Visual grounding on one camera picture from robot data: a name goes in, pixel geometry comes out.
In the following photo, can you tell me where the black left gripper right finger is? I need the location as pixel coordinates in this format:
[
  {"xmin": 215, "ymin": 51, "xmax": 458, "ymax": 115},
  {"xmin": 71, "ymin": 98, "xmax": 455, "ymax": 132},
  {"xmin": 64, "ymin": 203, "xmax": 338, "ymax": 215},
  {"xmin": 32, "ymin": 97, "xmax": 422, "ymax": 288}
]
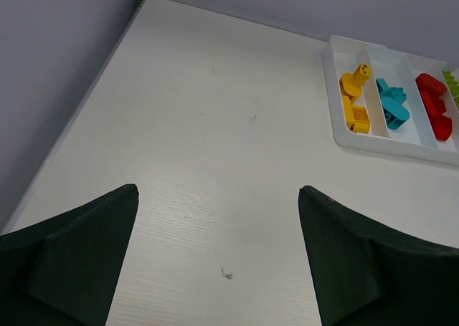
[{"xmin": 298, "ymin": 186, "xmax": 458, "ymax": 325}]

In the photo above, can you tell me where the small teal lego brick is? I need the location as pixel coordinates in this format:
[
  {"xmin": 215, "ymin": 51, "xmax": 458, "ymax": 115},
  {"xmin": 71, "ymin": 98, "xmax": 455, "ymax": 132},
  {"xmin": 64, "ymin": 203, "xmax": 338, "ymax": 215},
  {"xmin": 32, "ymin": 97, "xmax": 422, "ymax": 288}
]
[{"xmin": 388, "ymin": 87, "xmax": 407, "ymax": 105}]

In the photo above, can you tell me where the red curved lego brick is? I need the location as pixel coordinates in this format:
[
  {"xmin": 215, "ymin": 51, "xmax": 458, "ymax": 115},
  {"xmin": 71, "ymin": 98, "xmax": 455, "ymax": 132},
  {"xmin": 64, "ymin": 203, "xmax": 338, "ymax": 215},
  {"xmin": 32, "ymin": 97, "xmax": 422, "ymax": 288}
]
[{"xmin": 431, "ymin": 115, "xmax": 453, "ymax": 142}]

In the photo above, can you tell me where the yellow curved lego brick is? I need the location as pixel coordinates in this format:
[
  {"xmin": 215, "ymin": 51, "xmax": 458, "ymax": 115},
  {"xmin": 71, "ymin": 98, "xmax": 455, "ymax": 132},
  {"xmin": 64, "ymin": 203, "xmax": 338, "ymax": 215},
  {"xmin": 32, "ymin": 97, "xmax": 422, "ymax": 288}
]
[{"xmin": 349, "ymin": 105, "xmax": 371, "ymax": 134}]

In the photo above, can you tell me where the red rounded lego brick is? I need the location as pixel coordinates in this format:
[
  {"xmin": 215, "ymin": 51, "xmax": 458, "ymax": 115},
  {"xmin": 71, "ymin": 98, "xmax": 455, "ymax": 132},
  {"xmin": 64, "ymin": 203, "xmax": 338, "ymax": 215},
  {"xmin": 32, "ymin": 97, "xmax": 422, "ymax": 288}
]
[{"xmin": 415, "ymin": 73, "xmax": 447, "ymax": 97}]

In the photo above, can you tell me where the white divided sorting tray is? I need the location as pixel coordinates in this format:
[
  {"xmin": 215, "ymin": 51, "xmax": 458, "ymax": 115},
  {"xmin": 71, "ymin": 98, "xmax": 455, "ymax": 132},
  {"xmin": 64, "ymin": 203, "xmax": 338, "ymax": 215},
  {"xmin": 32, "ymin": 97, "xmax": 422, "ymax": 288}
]
[{"xmin": 323, "ymin": 36, "xmax": 458, "ymax": 166}]

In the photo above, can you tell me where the yellow rounded lego brick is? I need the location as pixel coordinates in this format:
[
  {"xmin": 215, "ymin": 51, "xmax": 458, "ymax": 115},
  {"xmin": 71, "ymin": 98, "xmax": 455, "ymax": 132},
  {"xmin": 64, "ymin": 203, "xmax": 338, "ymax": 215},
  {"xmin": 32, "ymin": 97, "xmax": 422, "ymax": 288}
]
[{"xmin": 340, "ymin": 73, "xmax": 366, "ymax": 98}]

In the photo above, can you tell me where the long lime green lego brick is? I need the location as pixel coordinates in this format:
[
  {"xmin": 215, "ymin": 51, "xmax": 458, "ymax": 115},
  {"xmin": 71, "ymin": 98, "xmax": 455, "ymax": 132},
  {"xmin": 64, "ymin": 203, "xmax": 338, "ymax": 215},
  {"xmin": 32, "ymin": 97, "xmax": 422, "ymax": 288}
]
[{"xmin": 442, "ymin": 70, "xmax": 459, "ymax": 97}]

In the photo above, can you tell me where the teal rounded lego brick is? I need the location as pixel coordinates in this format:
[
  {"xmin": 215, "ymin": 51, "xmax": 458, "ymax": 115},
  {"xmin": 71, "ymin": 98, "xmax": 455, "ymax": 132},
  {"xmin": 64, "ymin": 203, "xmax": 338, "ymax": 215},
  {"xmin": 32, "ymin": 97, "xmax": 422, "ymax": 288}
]
[{"xmin": 381, "ymin": 97, "xmax": 410, "ymax": 130}]

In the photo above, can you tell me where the long yellow lego brick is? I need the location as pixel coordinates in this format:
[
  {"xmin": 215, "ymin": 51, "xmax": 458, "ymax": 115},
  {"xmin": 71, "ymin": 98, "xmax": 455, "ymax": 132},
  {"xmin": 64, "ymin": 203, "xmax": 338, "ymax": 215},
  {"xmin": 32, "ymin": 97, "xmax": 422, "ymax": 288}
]
[{"xmin": 341, "ymin": 95, "xmax": 356, "ymax": 132}]

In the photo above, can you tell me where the yellow square lego brick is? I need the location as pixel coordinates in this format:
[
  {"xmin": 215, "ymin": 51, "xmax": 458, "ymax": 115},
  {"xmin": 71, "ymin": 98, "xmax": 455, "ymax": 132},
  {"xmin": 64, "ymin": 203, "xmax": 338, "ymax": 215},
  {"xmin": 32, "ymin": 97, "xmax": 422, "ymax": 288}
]
[{"xmin": 352, "ymin": 63, "xmax": 372, "ymax": 87}]

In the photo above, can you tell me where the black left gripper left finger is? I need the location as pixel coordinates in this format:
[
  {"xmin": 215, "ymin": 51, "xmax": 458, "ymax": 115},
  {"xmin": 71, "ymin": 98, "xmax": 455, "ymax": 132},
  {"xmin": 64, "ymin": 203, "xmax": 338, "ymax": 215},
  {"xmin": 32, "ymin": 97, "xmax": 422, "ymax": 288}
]
[{"xmin": 1, "ymin": 184, "xmax": 139, "ymax": 325}]

